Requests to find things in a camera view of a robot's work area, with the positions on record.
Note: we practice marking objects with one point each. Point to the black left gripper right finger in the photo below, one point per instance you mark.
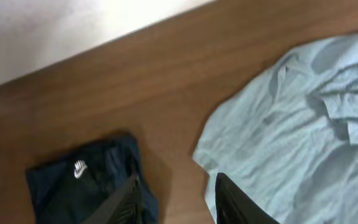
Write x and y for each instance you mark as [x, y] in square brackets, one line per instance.
[233, 206]

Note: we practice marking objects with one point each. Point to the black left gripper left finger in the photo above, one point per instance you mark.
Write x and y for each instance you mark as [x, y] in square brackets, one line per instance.
[124, 206]

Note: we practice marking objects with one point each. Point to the light blue t-shirt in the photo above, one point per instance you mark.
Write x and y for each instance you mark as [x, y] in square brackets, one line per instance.
[289, 138]

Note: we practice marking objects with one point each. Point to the folded navy garment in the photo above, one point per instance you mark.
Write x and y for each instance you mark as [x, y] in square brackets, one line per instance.
[69, 189]

